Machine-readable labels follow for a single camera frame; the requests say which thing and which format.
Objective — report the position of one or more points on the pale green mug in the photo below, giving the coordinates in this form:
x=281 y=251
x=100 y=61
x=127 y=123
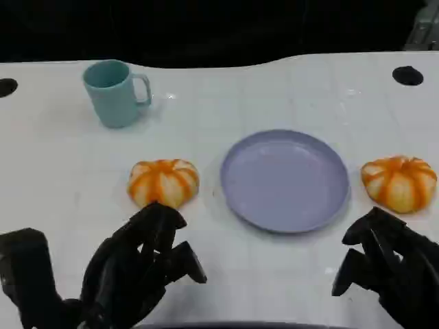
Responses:
x=109 y=99

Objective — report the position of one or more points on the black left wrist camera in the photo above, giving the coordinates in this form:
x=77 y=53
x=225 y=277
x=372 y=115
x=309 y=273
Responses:
x=24 y=264

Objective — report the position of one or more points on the orange and white bread roll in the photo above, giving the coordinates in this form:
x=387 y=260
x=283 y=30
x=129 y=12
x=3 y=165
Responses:
x=164 y=181
x=399 y=185

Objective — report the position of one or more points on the grey background machine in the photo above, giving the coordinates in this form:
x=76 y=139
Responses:
x=423 y=31

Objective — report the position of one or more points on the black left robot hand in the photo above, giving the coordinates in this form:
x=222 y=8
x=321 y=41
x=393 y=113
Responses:
x=116 y=274

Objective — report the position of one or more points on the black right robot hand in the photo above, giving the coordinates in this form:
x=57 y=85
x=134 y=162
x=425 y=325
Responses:
x=404 y=267

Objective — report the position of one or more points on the lilac plate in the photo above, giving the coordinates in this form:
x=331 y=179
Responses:
x=284 y=181

